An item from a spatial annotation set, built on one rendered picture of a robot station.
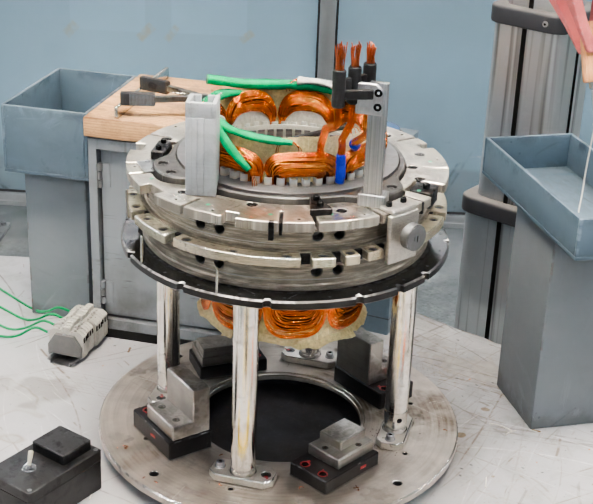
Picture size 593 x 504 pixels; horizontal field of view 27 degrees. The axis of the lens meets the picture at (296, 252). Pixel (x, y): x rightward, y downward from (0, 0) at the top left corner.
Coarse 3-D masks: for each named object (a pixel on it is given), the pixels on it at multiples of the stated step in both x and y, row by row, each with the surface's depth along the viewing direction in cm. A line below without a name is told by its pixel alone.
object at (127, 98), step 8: (120, 96) 144; (128, 96) 144; (136, 96) 144; (144, 96) 144; (152, 96) 144; (120, 104) 144; (128, 104) 144; (136, 104) 144; (144, 104) 144; (152, 104) 144
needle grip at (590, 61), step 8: (592, 24) 124; (592, 32) 124; (584, 48) 125; (584, 56) 125; (592, 56) 124; (584, 64) 125; (592, 64) 124; (584, 72) 125; (592, 72) 124; (584, 80) 125; (592, 80) 125
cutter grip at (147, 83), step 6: (144, 78) 149; (150, 78) 149; (156, 78) 149; (144, 84) 150; (150, 84) 149; (156, 84) 149; (162, 84) 148; (168, 84) 148; (150, 90) 150; (156, 90) 149; (162, 90) 149
